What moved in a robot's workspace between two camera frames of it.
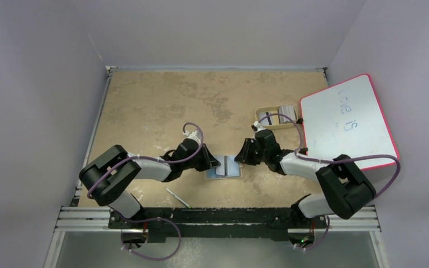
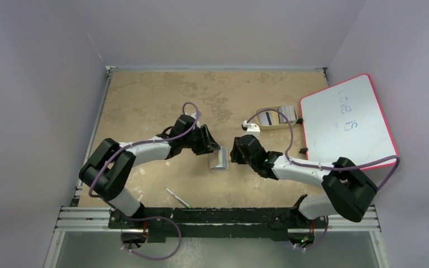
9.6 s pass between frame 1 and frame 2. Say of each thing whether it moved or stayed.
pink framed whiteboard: stayed
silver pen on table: stayed
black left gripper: moved
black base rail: stayed
